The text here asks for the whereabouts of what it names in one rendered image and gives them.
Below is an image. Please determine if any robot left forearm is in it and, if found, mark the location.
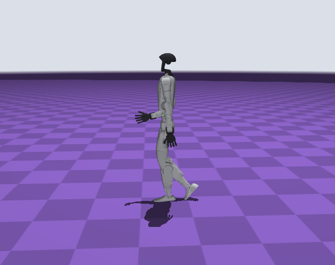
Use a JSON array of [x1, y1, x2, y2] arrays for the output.
[[164, 102, 173, 133]]

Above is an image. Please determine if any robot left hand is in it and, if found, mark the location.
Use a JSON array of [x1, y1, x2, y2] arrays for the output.
[[164, 127, 177, 147]]

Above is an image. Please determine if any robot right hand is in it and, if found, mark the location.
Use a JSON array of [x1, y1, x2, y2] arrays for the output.
[[135, 111, 156, 124]]

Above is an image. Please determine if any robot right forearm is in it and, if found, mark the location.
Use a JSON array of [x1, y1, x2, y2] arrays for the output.
[[151, 111, 164, 118]]

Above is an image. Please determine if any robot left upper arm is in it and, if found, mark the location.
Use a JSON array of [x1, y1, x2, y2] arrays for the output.
[[161, 77, 171, 110]]

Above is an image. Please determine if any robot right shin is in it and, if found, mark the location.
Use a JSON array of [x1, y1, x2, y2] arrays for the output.
[[172, 163, 191, 190]]

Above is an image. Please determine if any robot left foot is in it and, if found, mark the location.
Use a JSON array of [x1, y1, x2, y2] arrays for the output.
[[153, 195, 176, 202]]

